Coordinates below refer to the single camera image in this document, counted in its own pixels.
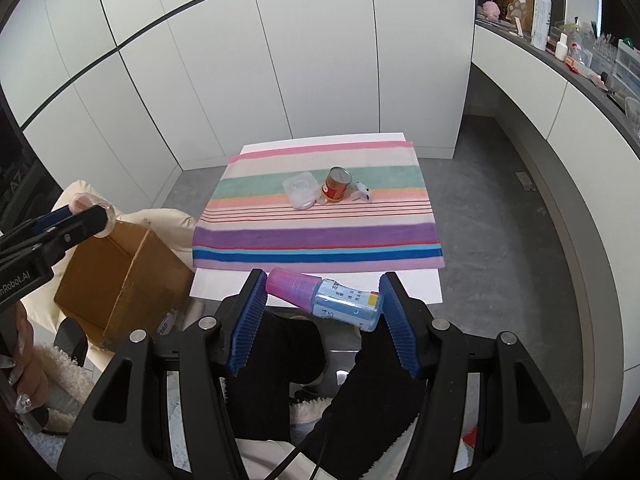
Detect black chair armrest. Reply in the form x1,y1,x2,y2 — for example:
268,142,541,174
54,319,90,362

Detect person's left hand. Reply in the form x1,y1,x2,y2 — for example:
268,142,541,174
0,305,51,418

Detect person's leg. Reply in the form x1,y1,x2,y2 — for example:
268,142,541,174
225,305,326,441
305,320,431,480

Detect striped colourful cloth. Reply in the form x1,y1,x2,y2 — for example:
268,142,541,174
192,141,447,272

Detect black appliance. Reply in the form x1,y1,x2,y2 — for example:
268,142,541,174
0,105,63,241

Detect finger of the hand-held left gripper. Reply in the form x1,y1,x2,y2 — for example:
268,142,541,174
0,204,76,248
0,205,113,266

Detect blue bottle with pink cap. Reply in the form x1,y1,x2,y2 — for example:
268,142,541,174
265,266,383,333

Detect red tin can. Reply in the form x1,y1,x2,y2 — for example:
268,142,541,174
320,167,353,204

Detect clear square plastic container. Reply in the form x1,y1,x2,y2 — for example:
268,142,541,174
282,172,321,210

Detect white table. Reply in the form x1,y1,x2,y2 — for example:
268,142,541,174
190,132,443,313

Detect brown cardboard box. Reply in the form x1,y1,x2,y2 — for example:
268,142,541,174
53,220,196,352

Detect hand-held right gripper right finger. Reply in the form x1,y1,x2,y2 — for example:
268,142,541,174
378,271,586,480

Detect person's left forearm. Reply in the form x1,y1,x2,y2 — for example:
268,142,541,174
34,344,97,436

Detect person's right leg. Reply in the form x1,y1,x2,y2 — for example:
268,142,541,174
305,320,431,480

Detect clear plastic drawer organizer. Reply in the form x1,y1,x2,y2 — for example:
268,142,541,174
612,39,640,93

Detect black cable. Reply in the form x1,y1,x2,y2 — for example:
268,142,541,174
265,437,321,480

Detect beige cloth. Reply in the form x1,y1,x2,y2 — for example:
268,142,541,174
235,437,306,480

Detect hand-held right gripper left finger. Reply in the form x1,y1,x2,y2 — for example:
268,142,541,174
57,267,271,480

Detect white spray bottle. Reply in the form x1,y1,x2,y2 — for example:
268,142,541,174
530,0,552,52

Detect dark countertop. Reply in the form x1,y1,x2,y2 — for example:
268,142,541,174
475,15,640,151

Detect person's left leg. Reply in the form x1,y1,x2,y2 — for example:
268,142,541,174
225,305,326,441

